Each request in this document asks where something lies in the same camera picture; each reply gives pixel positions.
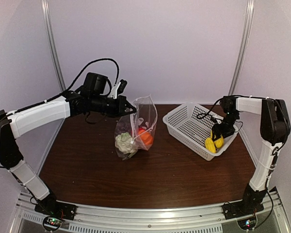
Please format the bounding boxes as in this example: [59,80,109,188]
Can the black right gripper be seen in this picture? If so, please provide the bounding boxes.
[212,112,240,141]

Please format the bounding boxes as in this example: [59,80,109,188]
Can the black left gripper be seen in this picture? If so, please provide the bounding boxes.
[90,94,136,117]

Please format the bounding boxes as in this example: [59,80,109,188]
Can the yellow toy pepper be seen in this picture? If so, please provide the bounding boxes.
[210,130,224,149]

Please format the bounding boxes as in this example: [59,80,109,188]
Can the dark red toy grapes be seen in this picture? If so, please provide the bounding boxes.
[116,121,131,133]

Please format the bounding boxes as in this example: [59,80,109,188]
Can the clear zip top bag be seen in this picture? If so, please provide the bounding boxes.
[114,95,158,159]

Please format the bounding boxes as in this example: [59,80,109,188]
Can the white toy cauliflower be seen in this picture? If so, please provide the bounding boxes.
[115,132,138,160]

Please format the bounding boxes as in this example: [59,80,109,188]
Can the orange toy pumpkin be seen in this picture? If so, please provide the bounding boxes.
[138,131,154,146]

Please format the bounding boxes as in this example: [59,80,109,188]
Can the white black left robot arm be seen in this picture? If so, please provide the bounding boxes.
[0,73,136,216]

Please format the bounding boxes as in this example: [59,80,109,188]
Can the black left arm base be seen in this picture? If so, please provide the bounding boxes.
[32,189,77,220]

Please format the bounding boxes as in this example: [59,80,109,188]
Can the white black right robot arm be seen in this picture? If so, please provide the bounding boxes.
[205,95,291,215]

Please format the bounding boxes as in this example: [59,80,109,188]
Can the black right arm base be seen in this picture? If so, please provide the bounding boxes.
[222,184,267,219]

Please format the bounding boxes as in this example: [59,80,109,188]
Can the yellow toy banana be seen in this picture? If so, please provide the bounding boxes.
[205,137,216,153]

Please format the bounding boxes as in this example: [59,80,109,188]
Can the white perforated plastic basket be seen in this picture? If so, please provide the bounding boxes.
[162,102,239,161]

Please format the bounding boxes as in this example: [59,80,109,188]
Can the right round circuit board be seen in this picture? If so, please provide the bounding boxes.
[237,216,257,231]

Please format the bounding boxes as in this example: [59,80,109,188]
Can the round circuit board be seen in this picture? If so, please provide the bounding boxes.
[42,216,63,232]
[237,216,257,231]

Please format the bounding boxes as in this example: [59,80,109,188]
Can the left round circuit board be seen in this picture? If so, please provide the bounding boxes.
[42,216,63,232]

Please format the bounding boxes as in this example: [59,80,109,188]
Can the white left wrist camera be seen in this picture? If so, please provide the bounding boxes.
[108,80,128,99]

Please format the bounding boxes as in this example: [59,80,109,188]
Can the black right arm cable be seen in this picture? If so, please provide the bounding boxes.
[196,97,291,229]

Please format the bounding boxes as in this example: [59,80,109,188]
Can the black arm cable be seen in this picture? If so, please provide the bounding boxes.
[196,97,291,229]
[0,57,120,168]

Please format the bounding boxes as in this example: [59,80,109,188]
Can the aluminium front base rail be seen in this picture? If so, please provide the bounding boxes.
[12,191,289,233]

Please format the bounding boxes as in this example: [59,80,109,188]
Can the left aluminium frame post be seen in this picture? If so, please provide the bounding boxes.
[41,0,66,91]

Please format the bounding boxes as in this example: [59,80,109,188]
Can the aluminium frame post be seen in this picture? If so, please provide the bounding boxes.
[41,0,66,91]
[228,0,255,95]

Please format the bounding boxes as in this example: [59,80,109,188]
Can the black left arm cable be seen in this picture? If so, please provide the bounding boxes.
[0,57,120,168]

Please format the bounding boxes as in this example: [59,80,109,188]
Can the right aluminium frame post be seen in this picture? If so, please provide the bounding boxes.
[228,0,255,95]

